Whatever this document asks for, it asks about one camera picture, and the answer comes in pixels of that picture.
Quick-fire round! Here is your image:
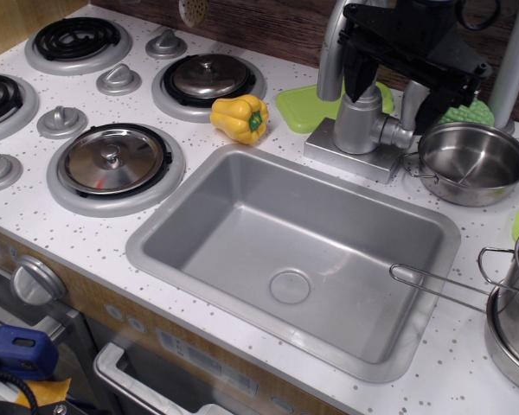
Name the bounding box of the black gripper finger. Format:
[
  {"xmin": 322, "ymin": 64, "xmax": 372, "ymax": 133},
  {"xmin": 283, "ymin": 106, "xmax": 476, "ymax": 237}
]
[
  {"xmin": 413, "ymin": 77, "xmax": 474, "ymax": 135},
  {"xmin": 343, "ymin": 41, "xmax": 378, "ymax": 102}
]

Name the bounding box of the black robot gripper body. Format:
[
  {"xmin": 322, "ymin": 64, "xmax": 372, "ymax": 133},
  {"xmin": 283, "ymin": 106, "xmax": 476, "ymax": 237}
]
[{"xmin": 341, "ymin": 1, "xmax": 491, "ymax": 99}]

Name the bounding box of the silver toy faucet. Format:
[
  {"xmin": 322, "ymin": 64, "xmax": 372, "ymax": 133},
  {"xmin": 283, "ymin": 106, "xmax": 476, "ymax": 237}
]
[{"xmin": 304, "ymin": 0, "xmax": 429, "ymax": 183}]

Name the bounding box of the green toy bitter gourd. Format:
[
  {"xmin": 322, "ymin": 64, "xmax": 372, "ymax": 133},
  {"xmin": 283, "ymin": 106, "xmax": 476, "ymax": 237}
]
[{"xmin": 438, "ymin": 99, "xmax": 495, "ymax": 126}]

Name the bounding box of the green toy cutting board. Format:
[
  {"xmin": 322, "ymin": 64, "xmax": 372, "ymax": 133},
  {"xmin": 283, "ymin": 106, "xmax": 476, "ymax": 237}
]
[{"xmin": 275, "ymin": 81, "xmax": 396, "ymax": 134}]

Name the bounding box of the yellow toy bell pepper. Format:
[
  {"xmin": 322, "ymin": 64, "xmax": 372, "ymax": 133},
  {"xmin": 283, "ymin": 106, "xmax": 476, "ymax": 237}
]
[{"xmin": 209, "ymin": 94, "xmax": 269, "ymax": 145}]

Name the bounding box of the steel pot lid back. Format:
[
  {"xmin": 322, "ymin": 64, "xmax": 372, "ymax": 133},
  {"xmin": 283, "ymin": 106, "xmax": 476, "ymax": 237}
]
[{"xmin": 162, "ymin": 54, "xmax": 257, "ymax": 108}]

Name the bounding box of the steel pot lid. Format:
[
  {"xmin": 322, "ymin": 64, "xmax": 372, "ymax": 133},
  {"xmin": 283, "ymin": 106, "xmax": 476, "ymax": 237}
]
[
  {"xmin": 162, "ymin": 54, "xmax": 257, "ymax": 108},
  {"xmin": 57, "ymin": 123, "xmax": 173, "ymax": 195}
]

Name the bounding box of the hanging slotted spoon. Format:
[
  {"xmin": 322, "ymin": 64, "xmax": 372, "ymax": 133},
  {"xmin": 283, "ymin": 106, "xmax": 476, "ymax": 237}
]
[{"xmin": 178, "ymin": 0, "xmax": 208, "ymax": 29}]

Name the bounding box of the grey plastic sink basin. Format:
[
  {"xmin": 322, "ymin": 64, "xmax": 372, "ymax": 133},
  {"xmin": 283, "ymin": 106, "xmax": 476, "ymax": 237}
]
[{"xmin": 125, "ymin": 144, "xmax": 461, "ymax": 383}]

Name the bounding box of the grey stove knob back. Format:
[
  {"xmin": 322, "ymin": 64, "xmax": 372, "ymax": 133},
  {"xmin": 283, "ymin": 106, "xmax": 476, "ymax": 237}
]
[{"xmin": 145, "ymin": 29, "xmax": 187, "ymax": 60}]

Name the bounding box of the grey stove knob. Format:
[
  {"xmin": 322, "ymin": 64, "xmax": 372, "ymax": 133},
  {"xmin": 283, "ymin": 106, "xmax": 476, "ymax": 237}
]
[
  {"xmin": 96, "ymin": 63, "xmax": 142, "ymax": 96},
  {"xmin": 145, "ymin": 29, "xmax": 187, "ymax": 60},
  {"xmin": 36, "ymin": 105, "xmax": 88, "ymax": 139}
]

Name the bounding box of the steel pot lid front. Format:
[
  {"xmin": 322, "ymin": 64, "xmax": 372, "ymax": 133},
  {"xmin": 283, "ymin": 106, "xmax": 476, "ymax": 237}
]
[{"xmin": 57, "ymin": 123, "xmax": 173, "ymax": 195}]

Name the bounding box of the black coil burner back left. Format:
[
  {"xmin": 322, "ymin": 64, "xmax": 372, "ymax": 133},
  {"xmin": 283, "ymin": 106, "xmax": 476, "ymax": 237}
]
[{"xmin": 34, "ymin": 17, "xmax": 121, "ymax": 61}]

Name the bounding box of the grey stove knob front middle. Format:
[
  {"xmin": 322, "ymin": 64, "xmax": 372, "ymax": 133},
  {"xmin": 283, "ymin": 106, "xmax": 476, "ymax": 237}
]
[{"xmin": 36, "ymin": 105, "xmax": 88, "ymax": 139}]

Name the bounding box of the grey oven knob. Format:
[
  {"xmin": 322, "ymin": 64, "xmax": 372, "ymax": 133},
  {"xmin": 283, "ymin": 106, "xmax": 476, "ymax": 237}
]
[{"xmin": 10, "ymin": 254, "xmax": 67, "ymax": 306}]

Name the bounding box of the blue clamp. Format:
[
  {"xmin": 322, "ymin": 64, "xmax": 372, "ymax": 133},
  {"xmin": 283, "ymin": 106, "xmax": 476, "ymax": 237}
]
[{"xmin": 0, "ymin": 325, "xmax": 59, "ymax": 380}]

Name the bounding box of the grey vertical post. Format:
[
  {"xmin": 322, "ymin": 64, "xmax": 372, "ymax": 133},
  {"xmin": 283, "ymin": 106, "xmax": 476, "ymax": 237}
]
[{"xmin": 488, "ymin": 10, "xmax": 519, "ymax": 134}]

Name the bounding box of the steel pan with handles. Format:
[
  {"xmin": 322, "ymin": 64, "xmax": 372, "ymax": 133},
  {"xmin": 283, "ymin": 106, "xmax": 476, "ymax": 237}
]
[{"xmin": 400, "ymin": 122, "xmax": 519, "ymax": 208}]

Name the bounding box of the steel pan with wire handle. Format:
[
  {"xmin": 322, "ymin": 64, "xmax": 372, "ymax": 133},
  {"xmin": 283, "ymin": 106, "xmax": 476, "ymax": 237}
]
[{"xmin": 389, "ymin": 264, "xmax": 519, "ymax": 387}]

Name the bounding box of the grey oven door handle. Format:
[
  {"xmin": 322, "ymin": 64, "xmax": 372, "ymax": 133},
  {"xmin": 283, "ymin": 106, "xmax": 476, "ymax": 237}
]
[{"xmin": 93, "ymin": 342, "xmax": 244, "ymax": 414}]

